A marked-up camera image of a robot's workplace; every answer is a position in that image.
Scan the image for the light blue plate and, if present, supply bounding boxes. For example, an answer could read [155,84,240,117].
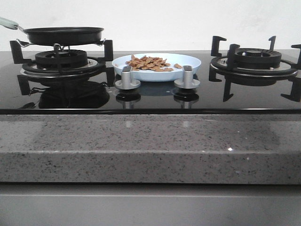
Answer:
[111,52,202,82]

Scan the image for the pile of brown meat pieces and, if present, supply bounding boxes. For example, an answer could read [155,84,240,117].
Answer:
[126,55,182,72]

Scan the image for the black frying pan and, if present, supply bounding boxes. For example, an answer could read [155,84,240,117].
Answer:
[0,18,104,46]

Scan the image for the left silver stove knob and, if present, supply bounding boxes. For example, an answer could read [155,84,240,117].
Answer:
[115,66,141,90]

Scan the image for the silver stove knob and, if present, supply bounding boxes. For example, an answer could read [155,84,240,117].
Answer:
[115,66,141,90]
[174,65,200,89]

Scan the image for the right silver stove knob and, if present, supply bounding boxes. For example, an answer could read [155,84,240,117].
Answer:
[174,65,200,89]

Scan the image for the left black pan support grate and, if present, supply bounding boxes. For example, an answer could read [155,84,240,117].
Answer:
[10,40,113,96]

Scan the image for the black pan support grate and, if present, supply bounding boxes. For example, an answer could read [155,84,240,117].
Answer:
[209,36,301,102]
[10,40,113,96]

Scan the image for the right black pan support grate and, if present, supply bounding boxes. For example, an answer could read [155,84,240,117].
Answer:
[209,36,301,102]

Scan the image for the right black burner head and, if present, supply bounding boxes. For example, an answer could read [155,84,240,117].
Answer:
[234,48,282,70]

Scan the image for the black burner head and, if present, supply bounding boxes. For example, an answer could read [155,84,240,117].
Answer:
[35,49,88,70]
[234,48,282,70]

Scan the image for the left black burner head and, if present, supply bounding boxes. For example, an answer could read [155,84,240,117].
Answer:
[35,49,88,70]

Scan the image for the black glass gas cooktop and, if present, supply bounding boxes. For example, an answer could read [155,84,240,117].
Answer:
[0,51,301,114]

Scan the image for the wire pan reducer ring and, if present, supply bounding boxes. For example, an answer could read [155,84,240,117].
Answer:
[16,38,106,53]

